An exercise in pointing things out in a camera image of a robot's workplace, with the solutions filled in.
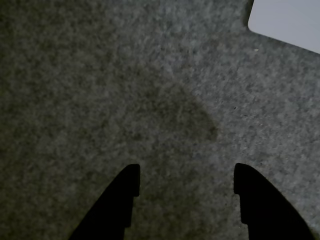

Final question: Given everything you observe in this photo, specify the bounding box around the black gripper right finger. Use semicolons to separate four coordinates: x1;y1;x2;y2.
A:
233;162;316;240

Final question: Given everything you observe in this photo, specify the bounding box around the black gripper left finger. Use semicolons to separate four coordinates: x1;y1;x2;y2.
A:
68;163;141;240

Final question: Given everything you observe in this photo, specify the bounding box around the grey felt mat tile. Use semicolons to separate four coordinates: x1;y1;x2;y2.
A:
0;0;320;240

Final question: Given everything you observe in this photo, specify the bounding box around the white blank card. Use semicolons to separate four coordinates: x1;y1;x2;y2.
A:
247;0;320;55

